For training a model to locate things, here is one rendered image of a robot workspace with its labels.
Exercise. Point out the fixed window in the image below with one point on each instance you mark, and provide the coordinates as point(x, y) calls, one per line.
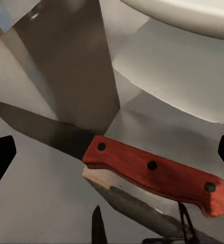
point(12, 10)

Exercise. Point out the bowl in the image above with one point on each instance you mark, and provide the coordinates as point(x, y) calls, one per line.
point(201, 17)

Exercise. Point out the parer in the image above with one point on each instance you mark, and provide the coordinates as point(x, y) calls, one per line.
point(150, 170)

